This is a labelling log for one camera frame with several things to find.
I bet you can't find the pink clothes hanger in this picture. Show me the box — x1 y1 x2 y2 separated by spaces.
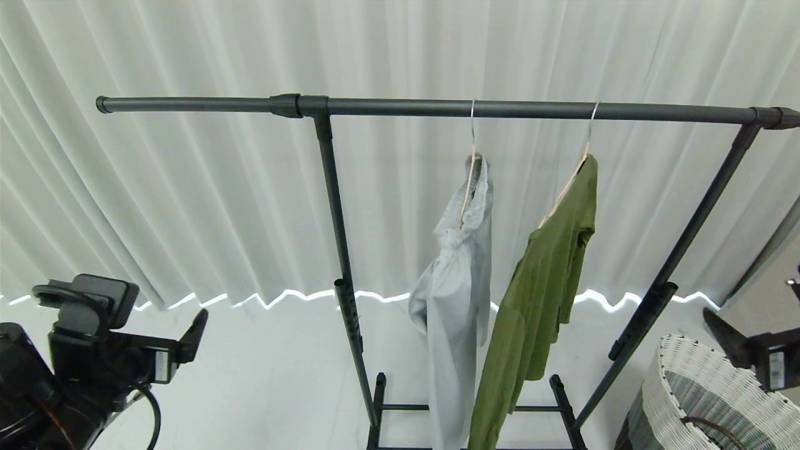
537 102 601 230
458 99 479 230

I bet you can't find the green shirt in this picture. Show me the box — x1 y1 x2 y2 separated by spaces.
467 154 599 450

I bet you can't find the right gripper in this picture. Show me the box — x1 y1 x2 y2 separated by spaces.
702 307 800 392

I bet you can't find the white laundry basket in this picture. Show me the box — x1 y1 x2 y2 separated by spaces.
616 334 800 450

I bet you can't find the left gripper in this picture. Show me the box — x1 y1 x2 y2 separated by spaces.
50 307 209 414

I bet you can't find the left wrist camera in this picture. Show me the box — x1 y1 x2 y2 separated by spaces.
31 274 140 351

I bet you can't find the black clothes rack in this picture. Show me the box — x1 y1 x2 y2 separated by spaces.
96 94 800 450

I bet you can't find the pale grey garment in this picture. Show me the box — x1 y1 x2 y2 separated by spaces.
408 154 494 450

